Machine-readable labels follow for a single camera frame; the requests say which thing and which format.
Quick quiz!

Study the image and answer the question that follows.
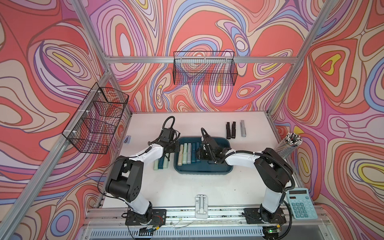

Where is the small blue clip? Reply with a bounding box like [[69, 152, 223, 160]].
[[124, 135, 131, 144]]

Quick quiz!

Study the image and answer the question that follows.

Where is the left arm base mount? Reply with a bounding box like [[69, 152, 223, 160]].
[[122, 209, 167, 227]]

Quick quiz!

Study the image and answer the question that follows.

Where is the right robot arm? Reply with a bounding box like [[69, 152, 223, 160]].
[[199, 134, 296, 215]]

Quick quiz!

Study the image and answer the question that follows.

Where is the black wire basket wall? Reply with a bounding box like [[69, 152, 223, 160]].
[[173, 50, 238, 86], [62, 83, 129, 154]]

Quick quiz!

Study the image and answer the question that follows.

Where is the light green pliers leftmost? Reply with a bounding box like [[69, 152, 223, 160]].
[[154, 159, 159, 171]]

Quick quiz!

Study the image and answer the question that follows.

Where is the pencil cup holder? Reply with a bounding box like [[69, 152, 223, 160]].
[[274, 133, 303, 159]]

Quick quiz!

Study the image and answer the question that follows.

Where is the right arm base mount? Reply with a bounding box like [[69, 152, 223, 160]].
[[242, 208, 287, 225]]

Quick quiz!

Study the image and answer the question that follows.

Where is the white center rail bracket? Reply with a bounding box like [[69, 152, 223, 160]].
[[195, 195, 209, 219]]

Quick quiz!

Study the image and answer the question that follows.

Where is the teal desk calculator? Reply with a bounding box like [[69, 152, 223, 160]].
[[286, 188, 318, 221]]

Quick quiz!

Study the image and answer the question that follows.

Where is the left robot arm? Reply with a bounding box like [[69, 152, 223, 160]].
[[105, 128, 180, 216]]

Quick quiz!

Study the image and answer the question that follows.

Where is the black wire basket left wall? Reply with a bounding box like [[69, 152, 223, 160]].
[[62, 83, 129, 154]]

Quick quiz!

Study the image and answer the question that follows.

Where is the black wire basket back wall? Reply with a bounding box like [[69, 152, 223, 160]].
[[173, 50, 238, 86]]

